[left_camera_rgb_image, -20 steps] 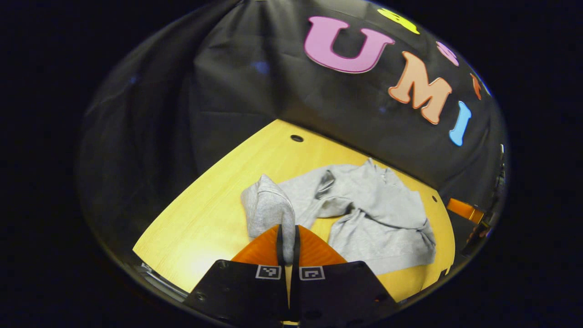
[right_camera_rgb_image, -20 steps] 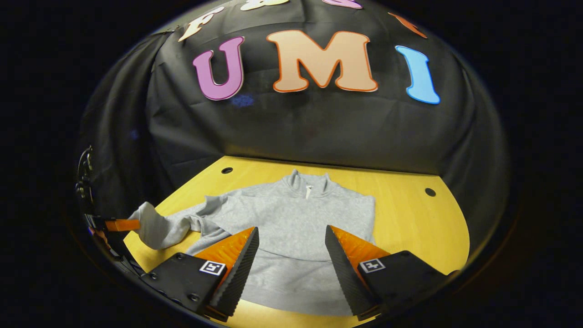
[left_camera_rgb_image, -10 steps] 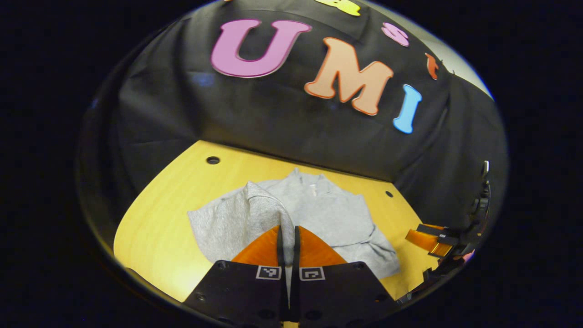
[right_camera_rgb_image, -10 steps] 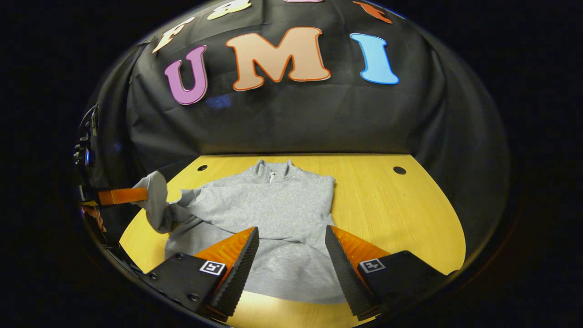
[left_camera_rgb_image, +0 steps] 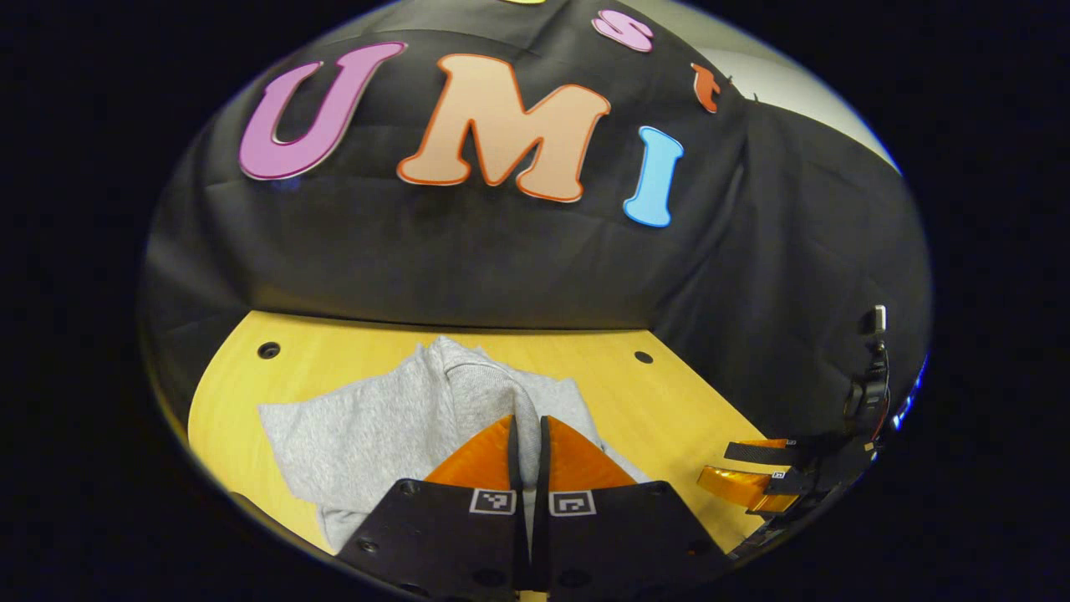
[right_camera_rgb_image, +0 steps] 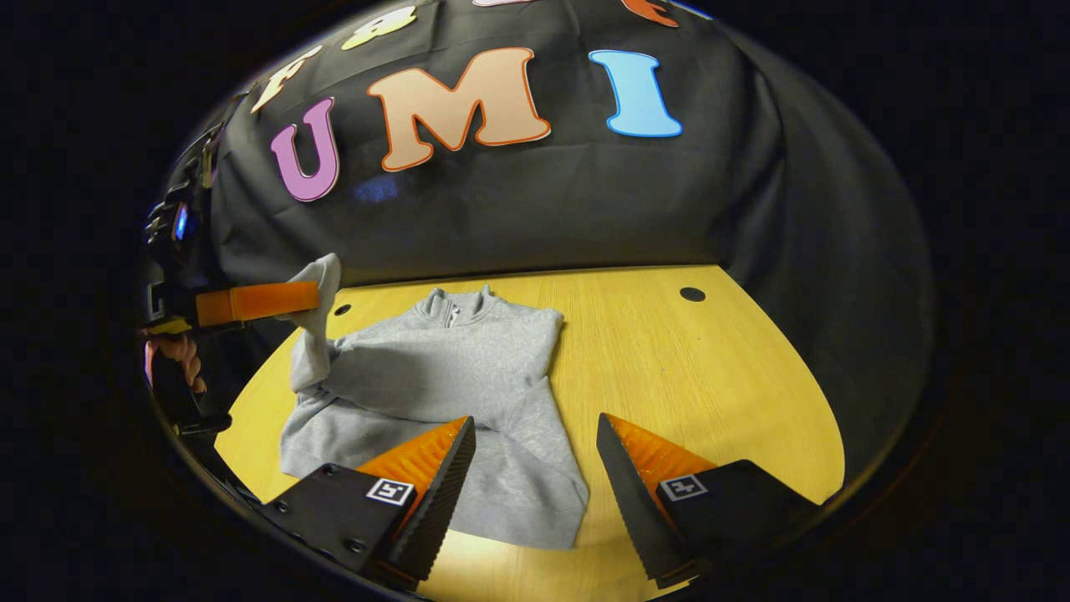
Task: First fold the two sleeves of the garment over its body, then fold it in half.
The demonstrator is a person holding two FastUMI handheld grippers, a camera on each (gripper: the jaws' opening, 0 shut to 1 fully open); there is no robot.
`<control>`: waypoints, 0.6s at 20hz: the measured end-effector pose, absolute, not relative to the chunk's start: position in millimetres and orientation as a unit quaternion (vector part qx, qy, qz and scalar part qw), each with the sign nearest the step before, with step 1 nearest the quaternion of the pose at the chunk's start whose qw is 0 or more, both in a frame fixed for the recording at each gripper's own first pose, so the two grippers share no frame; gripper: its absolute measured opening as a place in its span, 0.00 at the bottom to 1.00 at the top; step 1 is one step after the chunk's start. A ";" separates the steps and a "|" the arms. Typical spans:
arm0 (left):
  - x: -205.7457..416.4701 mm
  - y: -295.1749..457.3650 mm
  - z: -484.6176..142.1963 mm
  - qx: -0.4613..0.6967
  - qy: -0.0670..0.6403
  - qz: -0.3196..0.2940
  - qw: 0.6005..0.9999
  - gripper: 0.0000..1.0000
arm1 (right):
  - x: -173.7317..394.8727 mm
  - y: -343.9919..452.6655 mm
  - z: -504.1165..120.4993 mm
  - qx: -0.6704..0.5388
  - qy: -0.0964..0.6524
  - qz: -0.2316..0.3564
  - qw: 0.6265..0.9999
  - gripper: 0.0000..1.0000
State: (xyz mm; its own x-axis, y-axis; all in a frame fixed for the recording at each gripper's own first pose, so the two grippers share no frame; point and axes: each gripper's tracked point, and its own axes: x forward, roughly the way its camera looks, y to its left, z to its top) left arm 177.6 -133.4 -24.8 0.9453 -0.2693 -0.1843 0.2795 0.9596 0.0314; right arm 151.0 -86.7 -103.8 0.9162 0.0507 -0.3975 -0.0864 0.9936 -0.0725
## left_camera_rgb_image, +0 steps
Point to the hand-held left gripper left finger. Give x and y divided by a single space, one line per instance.
514 468

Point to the grey sweatshirt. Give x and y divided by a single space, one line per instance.
376 426

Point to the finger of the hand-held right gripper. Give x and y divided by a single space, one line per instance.
761 452
744 487

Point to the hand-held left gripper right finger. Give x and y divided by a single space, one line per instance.
543 468

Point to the black backdrop cloth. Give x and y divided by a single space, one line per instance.
501 267

